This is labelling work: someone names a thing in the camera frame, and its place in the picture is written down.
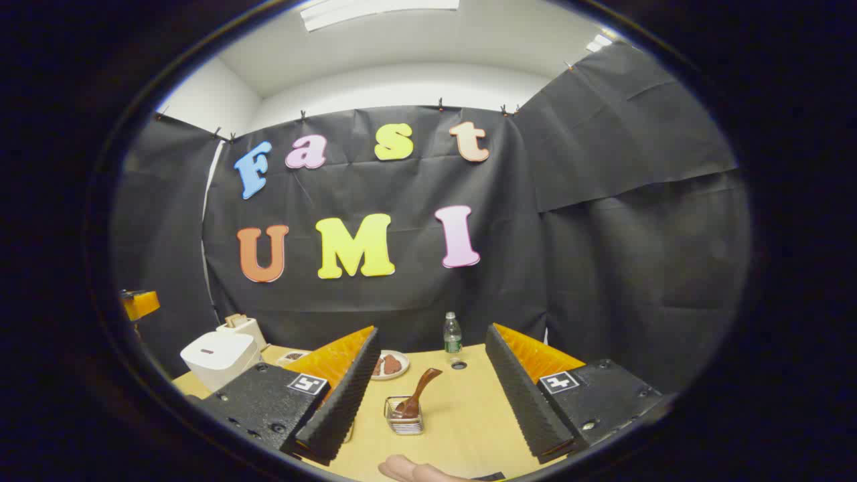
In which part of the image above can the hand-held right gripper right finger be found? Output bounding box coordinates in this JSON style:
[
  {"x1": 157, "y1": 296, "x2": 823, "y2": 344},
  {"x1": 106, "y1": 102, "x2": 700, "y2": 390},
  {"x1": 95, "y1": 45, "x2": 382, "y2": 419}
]
[{"x1": 485, "y1": 323, "x2": 664, "y2": 465}]

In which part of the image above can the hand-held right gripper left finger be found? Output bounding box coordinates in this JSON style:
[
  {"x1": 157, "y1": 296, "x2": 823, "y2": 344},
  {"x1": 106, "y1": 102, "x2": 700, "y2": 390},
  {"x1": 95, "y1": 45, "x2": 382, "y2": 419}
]
[{"x1": 199, "y1": 326, "x2": 381, "y2": 467}]

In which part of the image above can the metal wire chopstick holder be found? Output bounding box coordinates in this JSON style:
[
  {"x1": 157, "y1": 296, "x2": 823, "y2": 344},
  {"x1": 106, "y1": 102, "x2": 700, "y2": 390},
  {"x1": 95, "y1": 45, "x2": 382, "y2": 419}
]
[{"x1": 384, "y1": 395, "x2": 424, "y2": 436}]

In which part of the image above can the brown wooden spoon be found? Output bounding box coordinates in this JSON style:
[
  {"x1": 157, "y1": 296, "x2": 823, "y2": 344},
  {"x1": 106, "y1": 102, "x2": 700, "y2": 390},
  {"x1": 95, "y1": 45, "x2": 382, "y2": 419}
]
[{"x1": 394, "y1": 368, "x2": 443, "y2": 420}]

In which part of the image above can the white rice cooker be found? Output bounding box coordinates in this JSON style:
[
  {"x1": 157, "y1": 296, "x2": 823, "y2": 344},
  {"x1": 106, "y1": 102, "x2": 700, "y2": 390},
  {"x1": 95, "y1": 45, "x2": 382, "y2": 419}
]
[{"x1": 181, "y1": 331, "x2": 262, "y2": 392}]

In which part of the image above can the white round plate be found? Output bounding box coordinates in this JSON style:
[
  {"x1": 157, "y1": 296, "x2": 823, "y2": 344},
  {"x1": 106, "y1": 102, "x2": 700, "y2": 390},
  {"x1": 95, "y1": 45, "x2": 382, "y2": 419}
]
[{"x1": 370, "y1": 349, "x2": 410, "y2": 381}]

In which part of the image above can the clear plastic water bottle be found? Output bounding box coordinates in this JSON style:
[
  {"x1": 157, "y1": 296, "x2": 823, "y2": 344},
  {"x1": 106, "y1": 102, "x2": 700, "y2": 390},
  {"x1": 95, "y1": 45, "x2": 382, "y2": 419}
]
[{"x1": 443, "y1": 311, "x2": 463, "y2": 355}]

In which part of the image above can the black backdrop cloth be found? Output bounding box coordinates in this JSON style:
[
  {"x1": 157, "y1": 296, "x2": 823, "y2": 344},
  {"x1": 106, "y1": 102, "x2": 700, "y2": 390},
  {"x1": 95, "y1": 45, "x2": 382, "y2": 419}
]
[{"x1": 110, "y1": 40, "x2": 752, "y2": 396}]

